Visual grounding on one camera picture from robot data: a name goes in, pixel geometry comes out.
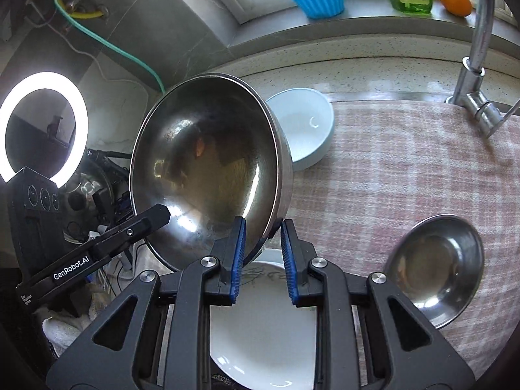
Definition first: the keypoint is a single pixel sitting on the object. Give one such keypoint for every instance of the yellow gas pipe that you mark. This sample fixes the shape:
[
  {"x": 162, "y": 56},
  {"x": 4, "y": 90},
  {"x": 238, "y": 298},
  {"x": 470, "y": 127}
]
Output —
[{"x": 81, "y": 13}]

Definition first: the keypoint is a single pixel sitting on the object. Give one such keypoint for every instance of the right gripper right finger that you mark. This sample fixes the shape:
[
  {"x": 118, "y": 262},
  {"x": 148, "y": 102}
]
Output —
[{"x": 369, "y": 334}]

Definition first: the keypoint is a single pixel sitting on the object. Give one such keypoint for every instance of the chrome kitchen faucet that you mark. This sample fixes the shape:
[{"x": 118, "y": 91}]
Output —
[{"x": 467, "y": 93}]

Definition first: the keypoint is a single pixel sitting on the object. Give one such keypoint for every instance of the white gloved left hand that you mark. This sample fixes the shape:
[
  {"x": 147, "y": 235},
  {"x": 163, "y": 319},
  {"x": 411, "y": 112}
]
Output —
[{"x": 62, "y": 329}]

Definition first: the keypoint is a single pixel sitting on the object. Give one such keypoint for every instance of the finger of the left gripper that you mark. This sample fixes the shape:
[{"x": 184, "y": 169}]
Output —
[{"x": 119, "y": 238}]

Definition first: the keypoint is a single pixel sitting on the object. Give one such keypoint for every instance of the white ring light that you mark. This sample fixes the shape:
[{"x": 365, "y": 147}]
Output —
[{"x": 45, "y": 100}]

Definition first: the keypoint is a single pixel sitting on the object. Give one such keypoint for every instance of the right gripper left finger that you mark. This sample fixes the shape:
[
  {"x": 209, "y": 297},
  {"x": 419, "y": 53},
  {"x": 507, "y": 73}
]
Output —
[{"x": 156, "y": 333}]

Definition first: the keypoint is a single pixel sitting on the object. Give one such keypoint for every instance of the steel pot lid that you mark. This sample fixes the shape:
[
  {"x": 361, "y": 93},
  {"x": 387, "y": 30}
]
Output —
[{"x": 81, "y": 193}]

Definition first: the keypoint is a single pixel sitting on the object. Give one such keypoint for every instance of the large stainless steel bowl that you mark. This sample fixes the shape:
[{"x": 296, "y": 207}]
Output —
[{"x": 211, "y": 150}]

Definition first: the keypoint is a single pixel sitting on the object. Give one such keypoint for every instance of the white leaf pattern plate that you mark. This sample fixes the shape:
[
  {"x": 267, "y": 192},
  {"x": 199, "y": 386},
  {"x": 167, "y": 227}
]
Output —
[{"x": 263, "y": 341}]

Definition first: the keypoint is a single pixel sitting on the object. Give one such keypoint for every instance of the pink plaid cloth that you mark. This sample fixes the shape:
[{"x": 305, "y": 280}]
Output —
[{"x": 392, "y": 164}]

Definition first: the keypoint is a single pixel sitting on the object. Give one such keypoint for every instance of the red steel small bowl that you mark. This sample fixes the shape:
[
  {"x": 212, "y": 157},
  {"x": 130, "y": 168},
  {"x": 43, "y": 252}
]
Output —
[{"x": 438, "y": 265}]

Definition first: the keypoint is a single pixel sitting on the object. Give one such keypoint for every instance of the orange fruit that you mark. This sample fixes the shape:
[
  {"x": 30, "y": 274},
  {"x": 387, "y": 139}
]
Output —
[{"x": 459, "y": 8}]

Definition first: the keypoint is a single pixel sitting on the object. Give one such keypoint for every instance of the light blue ceramic bowl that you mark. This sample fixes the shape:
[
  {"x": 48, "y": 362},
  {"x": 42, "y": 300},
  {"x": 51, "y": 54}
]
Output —
[{"x": 308, "y": 121}]

